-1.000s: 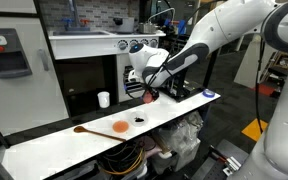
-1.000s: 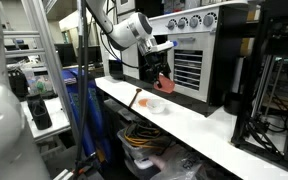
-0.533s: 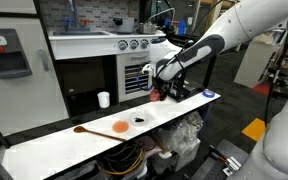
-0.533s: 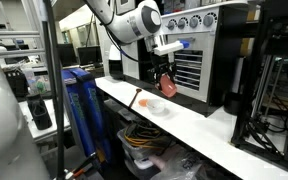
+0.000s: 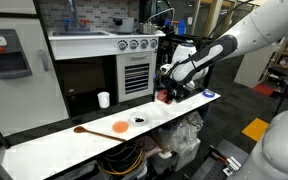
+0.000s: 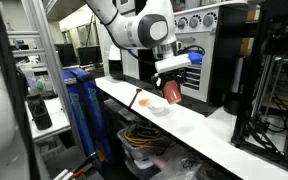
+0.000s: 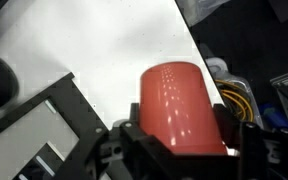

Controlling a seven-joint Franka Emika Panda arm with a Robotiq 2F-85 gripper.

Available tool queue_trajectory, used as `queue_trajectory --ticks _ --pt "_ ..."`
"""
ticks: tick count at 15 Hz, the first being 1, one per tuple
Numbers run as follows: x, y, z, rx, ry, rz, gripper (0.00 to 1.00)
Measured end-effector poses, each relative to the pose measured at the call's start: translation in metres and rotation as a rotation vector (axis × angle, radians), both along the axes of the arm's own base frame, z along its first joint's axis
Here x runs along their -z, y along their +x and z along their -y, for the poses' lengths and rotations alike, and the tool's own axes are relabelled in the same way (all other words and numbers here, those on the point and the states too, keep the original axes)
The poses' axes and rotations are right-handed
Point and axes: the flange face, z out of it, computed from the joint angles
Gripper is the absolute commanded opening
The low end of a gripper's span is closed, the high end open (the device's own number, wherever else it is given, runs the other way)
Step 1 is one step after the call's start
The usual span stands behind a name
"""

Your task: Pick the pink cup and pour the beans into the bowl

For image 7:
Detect yellow and black cables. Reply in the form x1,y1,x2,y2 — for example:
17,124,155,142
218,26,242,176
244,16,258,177
205,56,262,130

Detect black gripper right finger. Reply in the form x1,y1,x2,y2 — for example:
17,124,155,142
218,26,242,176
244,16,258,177
213,103,272,180

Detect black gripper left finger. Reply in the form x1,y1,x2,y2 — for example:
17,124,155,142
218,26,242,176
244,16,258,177
55,103,185,180

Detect blue box with green print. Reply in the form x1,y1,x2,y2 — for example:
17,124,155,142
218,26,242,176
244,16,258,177
260,103,288,132

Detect pink plastic cup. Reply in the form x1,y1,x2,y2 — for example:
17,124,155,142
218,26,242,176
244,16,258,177
139,60,229,155

